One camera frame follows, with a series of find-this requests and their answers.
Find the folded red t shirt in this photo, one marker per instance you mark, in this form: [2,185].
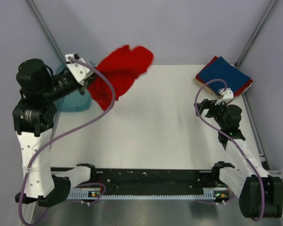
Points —
[244,88]

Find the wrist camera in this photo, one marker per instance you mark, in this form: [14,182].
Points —
[226,96]
[80,72]

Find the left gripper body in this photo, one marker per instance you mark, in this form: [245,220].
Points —
[63,84]

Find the right aluminium frame post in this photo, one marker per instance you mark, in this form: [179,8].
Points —
[255,34]

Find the folded blue t shirt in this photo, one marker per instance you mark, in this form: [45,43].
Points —
[224,75]

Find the red t shirt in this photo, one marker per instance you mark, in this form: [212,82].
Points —
[121,68]
[244,88]

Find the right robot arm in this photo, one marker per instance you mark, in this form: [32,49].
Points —
[260,194]

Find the left aluminium frame post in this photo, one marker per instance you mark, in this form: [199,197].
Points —
[45,29]

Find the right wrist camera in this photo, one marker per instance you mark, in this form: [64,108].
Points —
[226,96]

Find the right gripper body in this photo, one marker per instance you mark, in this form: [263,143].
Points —
[216,111]

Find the grey cable duct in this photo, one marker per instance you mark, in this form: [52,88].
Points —
[215,194]

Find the aluminium frame post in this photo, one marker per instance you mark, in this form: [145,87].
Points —
[45,29]
[255,34]

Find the folded cream t shirt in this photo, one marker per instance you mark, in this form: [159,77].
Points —
[207,88]

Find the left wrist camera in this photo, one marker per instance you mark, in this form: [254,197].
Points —
[80,72]

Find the teal plastic bin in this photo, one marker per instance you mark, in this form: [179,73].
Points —
[73,102]

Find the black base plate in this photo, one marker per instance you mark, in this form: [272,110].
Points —
[154,181]

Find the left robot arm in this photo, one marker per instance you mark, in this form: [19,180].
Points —
[34,121]

